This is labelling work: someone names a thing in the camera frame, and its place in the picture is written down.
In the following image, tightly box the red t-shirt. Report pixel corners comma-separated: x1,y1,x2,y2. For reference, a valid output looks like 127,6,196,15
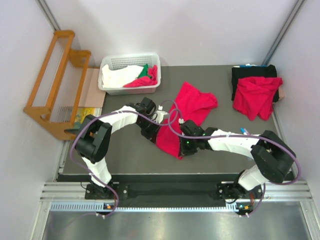
232,76,283,121
156,82,218,160

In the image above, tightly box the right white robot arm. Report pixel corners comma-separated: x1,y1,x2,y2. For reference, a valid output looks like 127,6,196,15
178,119,296,198

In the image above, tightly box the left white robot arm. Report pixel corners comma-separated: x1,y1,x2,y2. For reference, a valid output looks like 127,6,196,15
75,97,169,199

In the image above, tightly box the red t-shirt on stack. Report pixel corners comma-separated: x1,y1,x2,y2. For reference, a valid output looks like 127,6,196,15
232,76,283,121

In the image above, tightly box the green shirt in basket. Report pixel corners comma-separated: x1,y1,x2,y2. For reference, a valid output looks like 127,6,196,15
137,64,154,79

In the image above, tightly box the blue marker pen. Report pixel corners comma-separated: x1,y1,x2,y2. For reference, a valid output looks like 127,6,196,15
240,128,250,135

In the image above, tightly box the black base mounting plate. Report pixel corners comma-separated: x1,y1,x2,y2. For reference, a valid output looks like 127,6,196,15
84,181,263,208

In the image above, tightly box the red shirt in basket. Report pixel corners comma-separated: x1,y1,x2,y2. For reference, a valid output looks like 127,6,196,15
123,65,158,88

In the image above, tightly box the white shirt in basket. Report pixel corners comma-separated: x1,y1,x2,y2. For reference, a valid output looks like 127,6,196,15
102,64,143,89

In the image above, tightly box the white plastic basket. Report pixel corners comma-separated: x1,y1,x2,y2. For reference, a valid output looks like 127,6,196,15
98,53,161,95

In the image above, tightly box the blue folded cloth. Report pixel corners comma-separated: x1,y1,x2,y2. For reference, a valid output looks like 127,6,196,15
239,63,268,68

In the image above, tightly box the orange wooden rack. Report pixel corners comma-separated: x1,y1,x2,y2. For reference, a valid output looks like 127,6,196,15
23,30,91,141

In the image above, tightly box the beige folded cloth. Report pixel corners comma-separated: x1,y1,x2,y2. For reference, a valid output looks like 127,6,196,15
278,86,286,101

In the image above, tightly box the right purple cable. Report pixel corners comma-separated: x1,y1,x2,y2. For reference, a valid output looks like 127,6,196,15
166,107,302,218

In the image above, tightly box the slotted cable duct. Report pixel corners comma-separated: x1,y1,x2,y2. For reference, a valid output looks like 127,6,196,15
50,201,251,213

